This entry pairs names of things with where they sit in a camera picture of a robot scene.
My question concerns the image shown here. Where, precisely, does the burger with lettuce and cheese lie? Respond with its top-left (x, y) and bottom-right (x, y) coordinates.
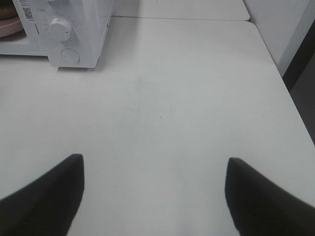
top-left (0, 0), bottom-right (17, 20)

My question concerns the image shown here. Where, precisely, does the white timer knob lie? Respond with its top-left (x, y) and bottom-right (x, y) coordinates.
top-left (48, 18), bottom-right (73, 42)

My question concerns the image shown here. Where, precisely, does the pink round plate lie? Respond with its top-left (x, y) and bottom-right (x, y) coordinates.
top-left (0, 16), bottom-right (24, 38)

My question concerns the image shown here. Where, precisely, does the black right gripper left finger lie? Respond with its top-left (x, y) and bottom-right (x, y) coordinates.
top-left (0, 154), bottom-right (85, 236)

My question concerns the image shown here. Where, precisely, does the round white door release button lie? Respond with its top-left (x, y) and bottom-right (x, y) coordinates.
top-left (61, 49), bottom-right (80, 64)

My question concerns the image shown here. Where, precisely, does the white microwave oven body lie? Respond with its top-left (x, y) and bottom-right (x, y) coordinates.
top-left (0, 0), bottom-right (114, 68)

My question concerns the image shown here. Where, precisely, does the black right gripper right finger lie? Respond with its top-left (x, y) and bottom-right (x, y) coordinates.
top-left (224, 158), bottom-right (315, 236)

